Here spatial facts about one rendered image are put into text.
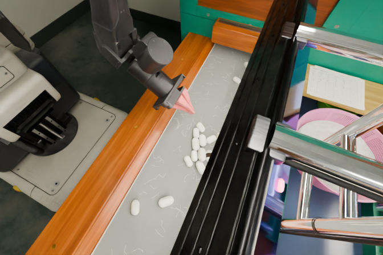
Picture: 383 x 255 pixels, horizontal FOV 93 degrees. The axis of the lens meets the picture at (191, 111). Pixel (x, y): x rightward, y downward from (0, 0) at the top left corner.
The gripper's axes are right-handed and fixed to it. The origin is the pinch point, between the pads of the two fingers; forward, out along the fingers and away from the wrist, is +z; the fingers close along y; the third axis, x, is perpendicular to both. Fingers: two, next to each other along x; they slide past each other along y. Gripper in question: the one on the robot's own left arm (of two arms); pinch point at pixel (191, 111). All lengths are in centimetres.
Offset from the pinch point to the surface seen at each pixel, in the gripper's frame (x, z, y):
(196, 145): 1.2, 7.1, -6.7
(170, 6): 99, -26, 133
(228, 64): 4.5, 7.0, 29.8
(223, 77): 4.3, 7.1, 22.5
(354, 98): -26, 36, 28
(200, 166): -1.0, 9.5, -11.5
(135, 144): 11.2, -5.1, -13.5
